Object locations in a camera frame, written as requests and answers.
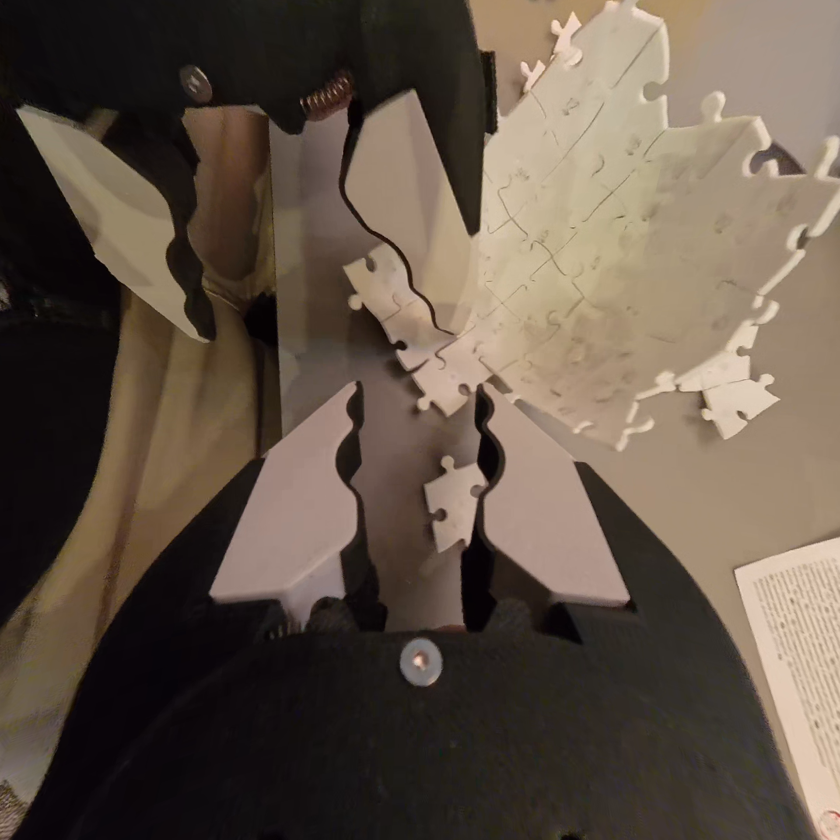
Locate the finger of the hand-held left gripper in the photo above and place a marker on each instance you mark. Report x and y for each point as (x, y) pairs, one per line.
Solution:
(111, 197)
(407, 177)

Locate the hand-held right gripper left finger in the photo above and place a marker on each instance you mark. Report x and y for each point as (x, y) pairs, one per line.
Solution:
(289, 518)

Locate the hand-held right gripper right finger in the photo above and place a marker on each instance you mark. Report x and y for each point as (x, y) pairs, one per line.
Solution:
(551, 525)

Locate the curved white puzzle piece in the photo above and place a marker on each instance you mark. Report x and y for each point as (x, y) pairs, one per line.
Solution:
(738, 407)
(453, 505)

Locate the partly built puzzle ball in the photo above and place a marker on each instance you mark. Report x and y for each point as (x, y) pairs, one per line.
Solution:
(623, 229)

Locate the white instruction sheet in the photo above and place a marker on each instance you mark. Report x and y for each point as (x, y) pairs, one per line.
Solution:
(800, 623)

